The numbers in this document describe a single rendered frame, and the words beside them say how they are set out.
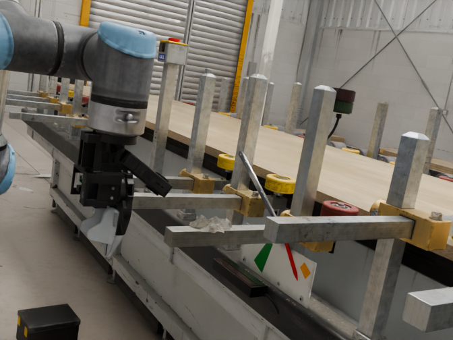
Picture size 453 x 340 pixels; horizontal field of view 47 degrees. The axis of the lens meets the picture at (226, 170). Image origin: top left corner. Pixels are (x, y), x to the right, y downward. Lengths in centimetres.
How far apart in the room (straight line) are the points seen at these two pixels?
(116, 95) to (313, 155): 48
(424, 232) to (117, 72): 55
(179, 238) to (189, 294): 116
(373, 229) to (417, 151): 17
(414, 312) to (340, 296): 81
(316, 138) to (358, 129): 938
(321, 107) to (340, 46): 1002
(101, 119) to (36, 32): 17
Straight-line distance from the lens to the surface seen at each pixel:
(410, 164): 95
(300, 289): 115
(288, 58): 1145
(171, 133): 203
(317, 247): 111
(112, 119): 82
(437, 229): 93
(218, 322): 193
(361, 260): 132
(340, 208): 115
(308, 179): 113
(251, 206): 129
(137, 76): 82
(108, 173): 85
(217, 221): 99
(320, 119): 112
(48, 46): 88
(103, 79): 82
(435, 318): 58
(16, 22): 88
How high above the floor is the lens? 115
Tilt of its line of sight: 10 degrees down
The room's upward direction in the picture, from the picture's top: 10 degrees clockwise
